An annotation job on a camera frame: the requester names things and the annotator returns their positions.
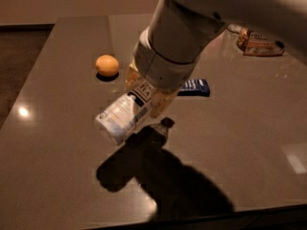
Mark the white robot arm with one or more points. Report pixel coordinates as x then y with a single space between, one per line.
169 49

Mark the orange fruit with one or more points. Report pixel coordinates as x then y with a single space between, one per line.
107 66

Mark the dark blue snack packet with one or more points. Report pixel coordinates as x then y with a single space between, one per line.
195 87

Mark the clear plastic tea bottle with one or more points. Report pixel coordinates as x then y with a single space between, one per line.
118 121

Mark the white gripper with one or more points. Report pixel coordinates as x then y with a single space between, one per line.
159 68

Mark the glass jar with black lid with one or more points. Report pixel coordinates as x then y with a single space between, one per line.
256 45

